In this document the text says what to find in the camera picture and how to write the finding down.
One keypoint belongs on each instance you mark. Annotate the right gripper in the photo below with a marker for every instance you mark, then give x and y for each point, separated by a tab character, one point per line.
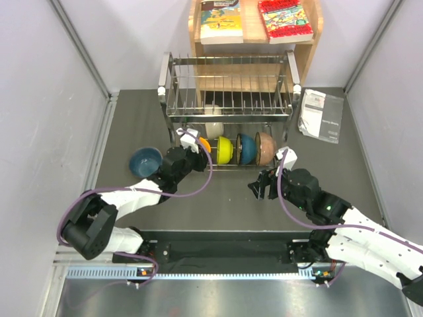
265	178

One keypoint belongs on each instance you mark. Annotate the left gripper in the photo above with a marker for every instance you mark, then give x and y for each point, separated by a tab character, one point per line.
201	158

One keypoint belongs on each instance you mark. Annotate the orange bowl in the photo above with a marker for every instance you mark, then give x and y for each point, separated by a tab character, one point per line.
206	144

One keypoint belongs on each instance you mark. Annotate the lime green bowl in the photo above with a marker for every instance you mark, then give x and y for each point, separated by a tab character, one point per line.
224	150

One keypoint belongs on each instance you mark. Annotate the pink speckled bowl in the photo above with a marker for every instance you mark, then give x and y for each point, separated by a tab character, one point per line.
265	148

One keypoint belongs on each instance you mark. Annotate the small teal blue bowl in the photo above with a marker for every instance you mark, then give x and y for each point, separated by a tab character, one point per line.
245	149

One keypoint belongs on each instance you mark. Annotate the large blue ceramic bowl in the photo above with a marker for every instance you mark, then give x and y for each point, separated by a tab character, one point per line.
145	162

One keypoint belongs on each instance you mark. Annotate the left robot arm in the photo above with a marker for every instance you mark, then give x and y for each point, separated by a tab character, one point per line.
88	225

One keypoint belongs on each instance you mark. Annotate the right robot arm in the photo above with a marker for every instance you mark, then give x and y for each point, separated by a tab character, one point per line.
342	233

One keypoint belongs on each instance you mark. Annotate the steel two-tier dish rack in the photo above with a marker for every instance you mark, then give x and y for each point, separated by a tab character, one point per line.
248	113

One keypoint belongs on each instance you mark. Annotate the cream ceramic bowl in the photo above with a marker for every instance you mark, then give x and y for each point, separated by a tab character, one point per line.
213	129

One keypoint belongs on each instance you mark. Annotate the grey booklet in plastic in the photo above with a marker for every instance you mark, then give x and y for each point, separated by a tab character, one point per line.
320	116

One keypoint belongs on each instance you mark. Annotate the wooden shelf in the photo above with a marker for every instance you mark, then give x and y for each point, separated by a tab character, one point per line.
261	77

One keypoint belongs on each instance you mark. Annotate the yellow cover book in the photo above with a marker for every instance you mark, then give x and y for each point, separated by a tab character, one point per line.
221	23

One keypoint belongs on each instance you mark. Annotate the red cover book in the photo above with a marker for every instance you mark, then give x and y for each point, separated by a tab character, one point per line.
285	22

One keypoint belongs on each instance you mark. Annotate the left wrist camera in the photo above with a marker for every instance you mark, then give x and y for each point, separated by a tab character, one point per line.
188	139

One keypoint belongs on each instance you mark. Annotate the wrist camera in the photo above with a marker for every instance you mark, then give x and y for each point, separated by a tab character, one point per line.
188	139
288	155

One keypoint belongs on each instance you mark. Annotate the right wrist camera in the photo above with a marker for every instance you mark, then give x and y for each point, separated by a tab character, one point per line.
288	155

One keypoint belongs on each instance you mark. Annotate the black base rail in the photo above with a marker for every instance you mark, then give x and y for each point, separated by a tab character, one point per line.
231	252

